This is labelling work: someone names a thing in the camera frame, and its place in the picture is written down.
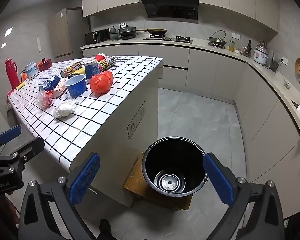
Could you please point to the red and white milk carton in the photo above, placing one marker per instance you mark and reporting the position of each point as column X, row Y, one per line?
column 58, row 90

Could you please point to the grey utensil holder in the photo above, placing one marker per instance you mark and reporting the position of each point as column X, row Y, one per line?
column 274, row 66

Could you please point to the black microwave oven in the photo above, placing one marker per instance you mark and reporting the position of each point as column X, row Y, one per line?
column 97, row 37

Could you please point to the black plastic bucket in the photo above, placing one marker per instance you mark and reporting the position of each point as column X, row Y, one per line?
column 175, row 155

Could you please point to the clear plastic bag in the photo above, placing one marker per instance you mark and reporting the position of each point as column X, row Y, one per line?
column 43, row 101

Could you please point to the blue drink can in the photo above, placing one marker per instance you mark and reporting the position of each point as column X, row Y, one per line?
column 50, row 82

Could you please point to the small clear jar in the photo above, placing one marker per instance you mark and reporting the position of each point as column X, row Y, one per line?
column 238, row 51

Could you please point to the black range hood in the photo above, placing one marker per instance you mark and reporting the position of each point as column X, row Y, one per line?
column 170, row 5

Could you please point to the white and blue jar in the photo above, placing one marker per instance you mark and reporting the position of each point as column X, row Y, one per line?
column 32, row 72

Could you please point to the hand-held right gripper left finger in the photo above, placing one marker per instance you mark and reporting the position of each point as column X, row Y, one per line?
column 85, row 177

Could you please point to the person's black shoe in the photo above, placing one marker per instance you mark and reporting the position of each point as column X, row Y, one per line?
column 105, row 227

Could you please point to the white bag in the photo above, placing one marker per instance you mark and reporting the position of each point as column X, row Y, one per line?
column 63, row 110

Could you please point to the black gas stove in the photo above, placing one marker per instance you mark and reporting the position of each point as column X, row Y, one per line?
column 170, row 39

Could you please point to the black pot with lid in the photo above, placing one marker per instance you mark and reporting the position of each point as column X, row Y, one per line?
column 127, row 31

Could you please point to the teal ceramic vase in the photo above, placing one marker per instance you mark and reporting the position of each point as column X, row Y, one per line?
column 113, row 30

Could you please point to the white tiled kitchen island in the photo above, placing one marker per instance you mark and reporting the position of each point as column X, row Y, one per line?
column 102, row 120

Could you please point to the red thermos jug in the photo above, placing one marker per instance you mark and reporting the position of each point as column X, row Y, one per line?
column 12, row 76

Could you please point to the small white mortar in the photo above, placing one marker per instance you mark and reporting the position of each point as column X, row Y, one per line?
column 287, row 85

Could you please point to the blue and white paper cup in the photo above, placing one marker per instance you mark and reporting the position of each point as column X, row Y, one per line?
column 91, row 70

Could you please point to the beige lower cabinets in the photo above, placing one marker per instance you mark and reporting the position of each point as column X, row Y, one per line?
column 210, row 65

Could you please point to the colourful printed can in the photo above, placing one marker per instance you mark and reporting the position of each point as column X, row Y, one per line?
column 71, row 70

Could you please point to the black frying pan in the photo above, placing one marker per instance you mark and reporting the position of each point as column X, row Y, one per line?
column 157, row 31

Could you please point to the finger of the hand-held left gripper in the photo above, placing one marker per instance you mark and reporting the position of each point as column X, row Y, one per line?
column 27, row 152
column 10, row 133

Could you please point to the red plastic bag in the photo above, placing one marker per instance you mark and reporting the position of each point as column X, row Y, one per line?
column 101, row 83

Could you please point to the small yellow object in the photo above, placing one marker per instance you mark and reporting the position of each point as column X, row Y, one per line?
column 21, row 86

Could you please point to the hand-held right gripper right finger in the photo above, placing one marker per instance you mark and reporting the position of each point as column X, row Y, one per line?
column 220, row 180

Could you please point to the red paper cup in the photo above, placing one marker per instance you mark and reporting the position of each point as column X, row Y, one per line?
column 101, row 57

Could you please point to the dark printed can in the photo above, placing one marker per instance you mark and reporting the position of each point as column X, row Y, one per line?
column 107, row 63

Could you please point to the white rice cooker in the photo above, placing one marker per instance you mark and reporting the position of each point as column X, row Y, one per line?
column 261, row 55

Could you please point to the beige refrigerator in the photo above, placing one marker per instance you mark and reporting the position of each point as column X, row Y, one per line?
column 62, row 33

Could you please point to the yellow oil bottle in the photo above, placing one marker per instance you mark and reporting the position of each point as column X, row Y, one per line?
column 231, row 46

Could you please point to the wooden stool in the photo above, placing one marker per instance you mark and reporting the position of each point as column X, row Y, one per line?
column 135, row 180

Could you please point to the red box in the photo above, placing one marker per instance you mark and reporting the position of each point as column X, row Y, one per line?
column 45, row 65

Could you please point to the yellow sponge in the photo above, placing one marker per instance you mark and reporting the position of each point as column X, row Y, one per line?
column 78, row 76

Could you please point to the dark glass bottle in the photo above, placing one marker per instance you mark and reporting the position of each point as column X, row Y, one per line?
column 248, row 48

